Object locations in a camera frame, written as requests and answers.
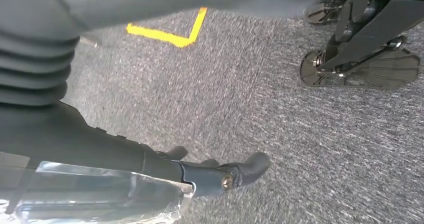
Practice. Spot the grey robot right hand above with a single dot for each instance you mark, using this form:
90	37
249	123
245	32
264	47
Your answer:
66	140

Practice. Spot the black robot right leg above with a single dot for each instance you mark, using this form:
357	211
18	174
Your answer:
381	70

